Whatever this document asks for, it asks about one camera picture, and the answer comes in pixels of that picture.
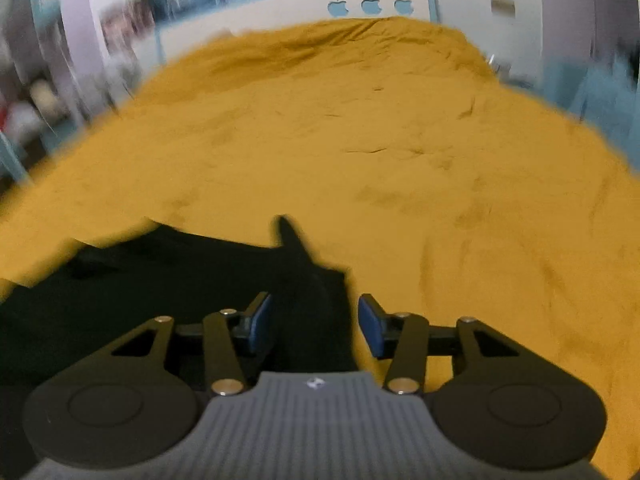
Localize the black long-sleeve sweater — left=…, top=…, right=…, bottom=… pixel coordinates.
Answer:
left=1, top=219, right=357, bottom=479

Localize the orange quilted bed cover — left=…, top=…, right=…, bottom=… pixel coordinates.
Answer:
left=1, top=18, right=639, bottom=479

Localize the white blue headboard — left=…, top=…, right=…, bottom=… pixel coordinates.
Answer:
left=154, top=0, right=440, bottom=65

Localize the beige wall switch plate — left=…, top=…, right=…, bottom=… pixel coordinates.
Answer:
left=490, top=0, right=516, bottom=18

